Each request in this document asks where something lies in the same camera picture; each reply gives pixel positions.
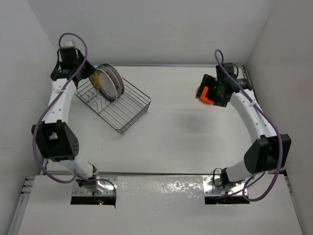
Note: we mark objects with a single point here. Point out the metal base plate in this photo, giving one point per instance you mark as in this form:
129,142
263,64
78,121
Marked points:
212,188
105,184

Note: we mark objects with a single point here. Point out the orange plate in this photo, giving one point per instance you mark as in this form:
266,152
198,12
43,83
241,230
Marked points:
203,97

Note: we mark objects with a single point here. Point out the white plate red characters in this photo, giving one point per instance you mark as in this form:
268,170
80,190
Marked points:
119,78

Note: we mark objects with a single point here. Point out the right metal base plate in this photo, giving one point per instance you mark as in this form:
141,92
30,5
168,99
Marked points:
212,188

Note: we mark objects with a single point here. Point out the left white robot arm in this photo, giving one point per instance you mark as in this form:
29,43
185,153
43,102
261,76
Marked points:
53,139

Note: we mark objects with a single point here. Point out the white plate teal rim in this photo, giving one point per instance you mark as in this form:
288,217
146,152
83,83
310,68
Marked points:
109,88

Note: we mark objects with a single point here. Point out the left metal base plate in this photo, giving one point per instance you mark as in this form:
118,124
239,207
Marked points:
105,184

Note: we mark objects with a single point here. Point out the yellow patterned plate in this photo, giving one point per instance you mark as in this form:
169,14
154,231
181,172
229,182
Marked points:
95,81

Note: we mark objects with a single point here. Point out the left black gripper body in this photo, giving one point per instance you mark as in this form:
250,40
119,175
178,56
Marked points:
86,70

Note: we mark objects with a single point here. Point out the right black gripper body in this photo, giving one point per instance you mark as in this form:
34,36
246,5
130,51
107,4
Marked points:
218,99

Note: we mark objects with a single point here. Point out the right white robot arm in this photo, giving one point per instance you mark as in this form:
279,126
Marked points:
267,150

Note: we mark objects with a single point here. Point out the dark wire dish rack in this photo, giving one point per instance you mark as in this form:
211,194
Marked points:
121,114

